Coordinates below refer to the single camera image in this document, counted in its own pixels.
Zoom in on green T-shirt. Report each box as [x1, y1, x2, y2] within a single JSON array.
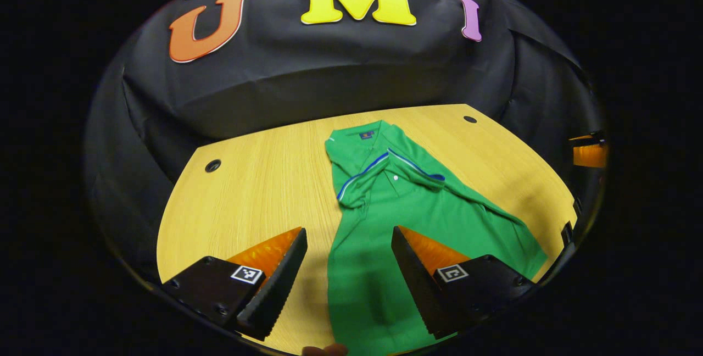
[[324, 120, 549, 356]]

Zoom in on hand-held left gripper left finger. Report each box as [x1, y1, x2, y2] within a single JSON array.
[[161, 227, 308, 341]]

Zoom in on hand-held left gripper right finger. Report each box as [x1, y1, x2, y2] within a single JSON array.
[[391, 226, 536, 340]]

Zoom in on black backdrop cloth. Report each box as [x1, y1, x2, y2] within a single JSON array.
[[85, 0, 607, 285]]

